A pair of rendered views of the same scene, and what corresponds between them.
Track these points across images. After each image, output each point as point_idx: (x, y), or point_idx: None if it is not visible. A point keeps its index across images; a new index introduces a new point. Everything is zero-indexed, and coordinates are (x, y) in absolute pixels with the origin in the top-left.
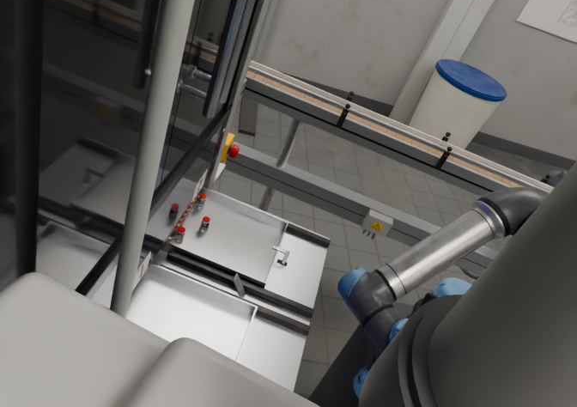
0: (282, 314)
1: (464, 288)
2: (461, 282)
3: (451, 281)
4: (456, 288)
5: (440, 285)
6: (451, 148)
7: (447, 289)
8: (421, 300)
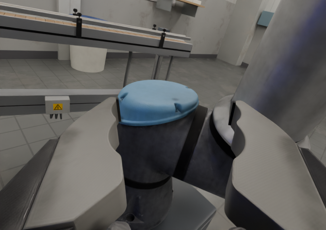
0: None
1: (160, 87)
2: (149, 81)
3: (134, 85)
4: (148, 90)
5: (121, 99)
6: (80, 13)
7: (136, 98)
8: (38, 163)
